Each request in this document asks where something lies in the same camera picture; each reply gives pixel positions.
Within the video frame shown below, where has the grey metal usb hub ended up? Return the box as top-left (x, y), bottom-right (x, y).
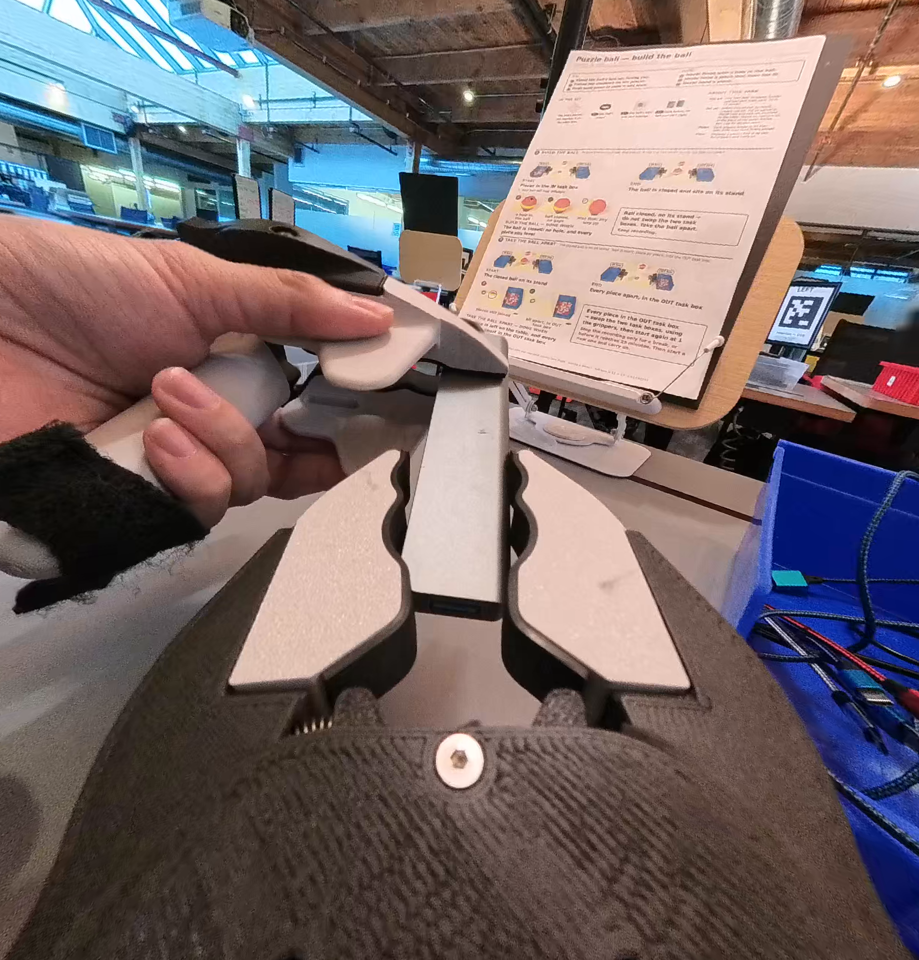
top-left (399, 369), bottom-right (515, 624)

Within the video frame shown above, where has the teal plug cable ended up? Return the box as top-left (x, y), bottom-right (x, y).
top-left (770, 570), bottom-right (919, 594)

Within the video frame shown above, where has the wooden document stand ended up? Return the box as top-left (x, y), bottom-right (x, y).
top-left (453, 201), bottom-right (806, 479)

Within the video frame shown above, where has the red plastic bin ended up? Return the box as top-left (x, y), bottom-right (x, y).
top-left (870, 360), bottom-right (919, 412)

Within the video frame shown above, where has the bundle of cables in bin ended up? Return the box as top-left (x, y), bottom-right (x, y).
top-left (834, 468), bottom-right (919, 871)

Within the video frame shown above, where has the person's left hand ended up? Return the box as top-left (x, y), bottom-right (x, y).
top-left (0, 213), bottom-right (397, 530)

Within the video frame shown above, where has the black ceiling pole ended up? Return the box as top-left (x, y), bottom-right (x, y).
top-left (538, 0), bottom-right (597, 117)

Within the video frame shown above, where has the white ceiling projector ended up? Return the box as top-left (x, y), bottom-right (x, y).
top-left (176, 0), bottom-right (252, 40)

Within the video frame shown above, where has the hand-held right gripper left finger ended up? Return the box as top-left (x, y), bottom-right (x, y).
top-left (228, 448), bottom-right (417, 693)

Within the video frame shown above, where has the black monitor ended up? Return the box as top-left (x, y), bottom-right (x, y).
top-left (398, 171), bottom-right (461, 237)

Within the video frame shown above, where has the metal ventilation duct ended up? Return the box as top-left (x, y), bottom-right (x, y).
top-left (752, 0), bottom-right (807, 42)

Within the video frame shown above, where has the small clear plastic container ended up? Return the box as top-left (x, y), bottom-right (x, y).
top-left (748, 354), bottom-right (809, 391)

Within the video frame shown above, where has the grey desk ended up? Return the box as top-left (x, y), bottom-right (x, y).
top-left (0, 420), bottom-right (768, 960)

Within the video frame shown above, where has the small wooden stand board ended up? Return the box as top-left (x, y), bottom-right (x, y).
top-left (398, 228), bottom-right (464, 295)

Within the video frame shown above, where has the blue plastic bin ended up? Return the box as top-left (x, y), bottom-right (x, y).
top-left (725, 438), bottom-right (919, 960)

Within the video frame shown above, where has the red braided cable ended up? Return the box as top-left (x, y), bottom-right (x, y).
top-left (763, 603), bottom-right (919, 725)

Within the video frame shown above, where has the black backing board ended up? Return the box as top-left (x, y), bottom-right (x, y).
top-left (774, 33), bottom-right (857, 226)

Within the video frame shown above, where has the black white marker sign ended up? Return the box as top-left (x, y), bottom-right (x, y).
top-left (765, 279), bottom-right (845, 350)

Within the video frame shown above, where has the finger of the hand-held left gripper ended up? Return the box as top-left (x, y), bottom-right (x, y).
top-left (318, 276), bottom-right (512, 393)
top-left (278, 373), bottom-right (440, 477)

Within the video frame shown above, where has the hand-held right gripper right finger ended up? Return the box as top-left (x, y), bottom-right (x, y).
top-left (502, 448), bottom-right (692, 693)

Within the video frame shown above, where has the printed instruction sheet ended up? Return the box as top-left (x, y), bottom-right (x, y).
top-left (458, 33), bottom-right (828, 402)

